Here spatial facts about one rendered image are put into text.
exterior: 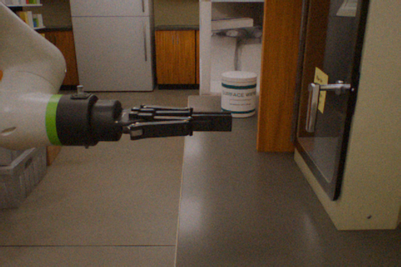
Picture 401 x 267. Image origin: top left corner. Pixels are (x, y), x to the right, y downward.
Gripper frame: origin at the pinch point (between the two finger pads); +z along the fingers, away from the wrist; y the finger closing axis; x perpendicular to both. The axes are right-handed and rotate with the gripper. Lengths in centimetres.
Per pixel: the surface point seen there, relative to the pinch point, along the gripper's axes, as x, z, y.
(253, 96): 13, 18, 65
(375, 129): -0.5, 27.2, -5.0
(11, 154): 79, -127, 155
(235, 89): 10, 11, 63
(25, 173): 98, -125, 164
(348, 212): 15.6, 25.1, -5.2
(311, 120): -0.4, 17.8, -0.5
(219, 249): 19.8, 1.4, -10.2
